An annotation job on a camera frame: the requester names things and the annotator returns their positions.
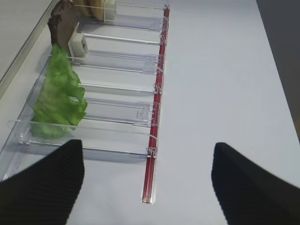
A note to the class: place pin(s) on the clear right acrylic rack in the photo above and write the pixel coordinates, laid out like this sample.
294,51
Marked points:
123,79

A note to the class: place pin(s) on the white plastic pusher block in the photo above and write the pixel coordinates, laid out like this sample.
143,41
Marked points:
77,45

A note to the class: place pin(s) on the white pusher block rear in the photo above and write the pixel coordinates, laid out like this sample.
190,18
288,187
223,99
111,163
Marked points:
109,10

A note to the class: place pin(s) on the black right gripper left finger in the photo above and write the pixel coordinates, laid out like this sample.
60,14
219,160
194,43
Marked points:
45,192

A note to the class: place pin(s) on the brown meat patty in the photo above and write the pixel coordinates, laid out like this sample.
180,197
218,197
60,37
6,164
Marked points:
62,22

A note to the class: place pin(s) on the yellow bread bun slice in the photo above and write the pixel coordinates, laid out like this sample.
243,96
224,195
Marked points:
91,8

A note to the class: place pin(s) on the green lettuce leaf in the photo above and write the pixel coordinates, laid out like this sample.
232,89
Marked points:
60,105

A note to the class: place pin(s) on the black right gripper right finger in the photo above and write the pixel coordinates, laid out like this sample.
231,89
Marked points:
250,195

